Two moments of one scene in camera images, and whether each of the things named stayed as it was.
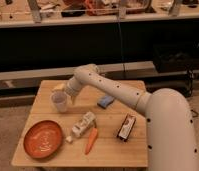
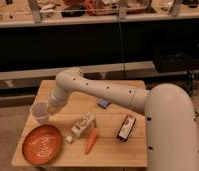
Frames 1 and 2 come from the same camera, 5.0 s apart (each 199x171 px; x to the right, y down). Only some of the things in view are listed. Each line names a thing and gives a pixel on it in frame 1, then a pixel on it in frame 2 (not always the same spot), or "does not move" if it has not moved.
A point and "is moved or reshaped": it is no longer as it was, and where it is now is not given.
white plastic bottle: x=82 y=125 does not move
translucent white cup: x=59 y=100 is moved or reshaped
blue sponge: x=105 y=101 does not move
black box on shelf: x=169 y=58 does not move
